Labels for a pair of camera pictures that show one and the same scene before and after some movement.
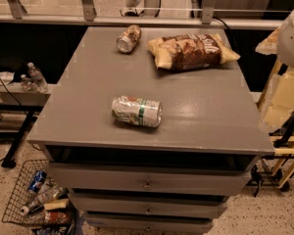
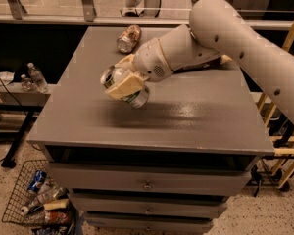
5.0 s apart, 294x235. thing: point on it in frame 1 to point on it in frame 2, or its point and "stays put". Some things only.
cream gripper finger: x=269 y=45 to x=149 y=60
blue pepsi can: x=37 y=181 stays put
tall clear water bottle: x=37 y=77 stays put
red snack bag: x=56 y=216 stays put
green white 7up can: x=136 y=111 to x=136 y=99
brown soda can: x=126 y=42 stays put
